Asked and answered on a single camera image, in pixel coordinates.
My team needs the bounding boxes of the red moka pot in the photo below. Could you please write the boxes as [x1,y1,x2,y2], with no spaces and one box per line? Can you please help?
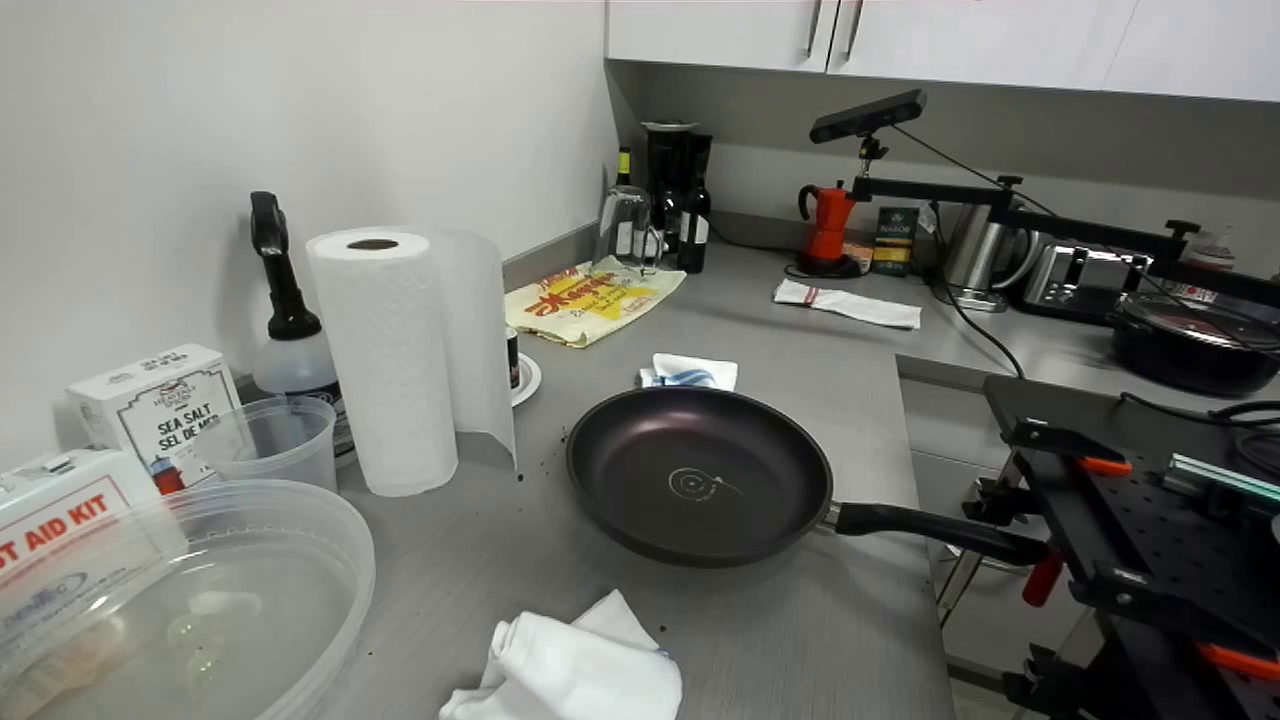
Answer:
[795,182,868,279]

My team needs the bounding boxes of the black coffee maker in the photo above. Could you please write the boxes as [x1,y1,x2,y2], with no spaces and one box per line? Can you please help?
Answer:
[637,117,715,276]

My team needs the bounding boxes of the silver electric kettle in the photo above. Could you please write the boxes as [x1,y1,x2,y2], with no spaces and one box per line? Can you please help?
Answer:
[938,204,1049,308]

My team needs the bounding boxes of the white folded cloth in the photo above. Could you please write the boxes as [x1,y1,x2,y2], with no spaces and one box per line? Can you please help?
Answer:
[773,276,926,335]

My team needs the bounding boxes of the folded white blue-striped towel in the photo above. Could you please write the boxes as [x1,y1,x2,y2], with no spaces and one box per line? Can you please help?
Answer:
[637,350,738,395]

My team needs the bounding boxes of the small clear plastic container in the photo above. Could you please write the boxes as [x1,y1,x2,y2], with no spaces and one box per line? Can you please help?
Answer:
[216,394,342,496]

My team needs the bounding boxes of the spray bottle with black head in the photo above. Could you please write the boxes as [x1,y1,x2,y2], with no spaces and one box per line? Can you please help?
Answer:
[248,190,341,400]

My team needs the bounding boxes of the dark glass bottle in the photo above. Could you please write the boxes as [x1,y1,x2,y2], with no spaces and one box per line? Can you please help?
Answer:
[597,150,647,263]

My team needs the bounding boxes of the small white printed box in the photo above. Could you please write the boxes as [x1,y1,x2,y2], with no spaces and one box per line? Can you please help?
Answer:
[59,339,260,496]

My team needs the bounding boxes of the white paper towel roll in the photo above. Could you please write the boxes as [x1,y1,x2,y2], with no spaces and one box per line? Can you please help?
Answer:
[303,226,521,502]

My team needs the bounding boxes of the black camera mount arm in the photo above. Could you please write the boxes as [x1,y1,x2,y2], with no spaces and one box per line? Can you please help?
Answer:
[846,132,1280,308]

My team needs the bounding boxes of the black stereo camera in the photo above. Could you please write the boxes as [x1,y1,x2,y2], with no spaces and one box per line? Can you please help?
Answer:
[803,86,926,150]

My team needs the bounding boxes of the white first aid kit box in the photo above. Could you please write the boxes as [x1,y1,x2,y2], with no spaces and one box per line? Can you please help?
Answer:
[0,450,192,658]

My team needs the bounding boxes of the black round pot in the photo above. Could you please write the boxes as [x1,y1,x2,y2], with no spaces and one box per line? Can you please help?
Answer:
[1108,279,1280,400]

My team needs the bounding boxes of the yellow printed bag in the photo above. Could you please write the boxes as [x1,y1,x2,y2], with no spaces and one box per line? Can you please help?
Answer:
[499,256,691,353]

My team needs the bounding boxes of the white blue-striped towel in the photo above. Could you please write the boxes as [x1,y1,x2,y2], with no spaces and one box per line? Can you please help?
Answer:
[435,590,687,720]
[637,350,738,395]

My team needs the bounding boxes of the white upper cabinet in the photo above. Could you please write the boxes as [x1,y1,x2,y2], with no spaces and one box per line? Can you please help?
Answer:
[602,0,1280,109]

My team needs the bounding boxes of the black nonstick frying pan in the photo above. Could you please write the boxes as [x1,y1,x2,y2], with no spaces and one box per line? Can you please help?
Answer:
[565,383,1054,572]

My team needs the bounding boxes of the white round plate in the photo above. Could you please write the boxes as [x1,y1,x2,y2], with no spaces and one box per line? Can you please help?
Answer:
[502,350,549,412]

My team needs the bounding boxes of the pale flat strip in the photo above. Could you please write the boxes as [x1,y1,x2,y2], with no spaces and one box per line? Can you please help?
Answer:
[1164,450,1280,514]

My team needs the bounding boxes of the silver countertop appliance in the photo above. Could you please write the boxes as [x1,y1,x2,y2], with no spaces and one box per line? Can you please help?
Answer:
[1018,237,1158,323]

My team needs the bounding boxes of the green yellow box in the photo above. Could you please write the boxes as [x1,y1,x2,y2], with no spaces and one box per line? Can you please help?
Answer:
[872,204,926,279]

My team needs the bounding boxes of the large clear plastic bowl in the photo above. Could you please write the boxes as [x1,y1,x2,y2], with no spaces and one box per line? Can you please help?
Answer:
[0,476,379,720]

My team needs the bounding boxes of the black power cable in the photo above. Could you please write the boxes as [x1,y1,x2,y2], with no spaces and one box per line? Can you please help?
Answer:
[924,273,1031,383]

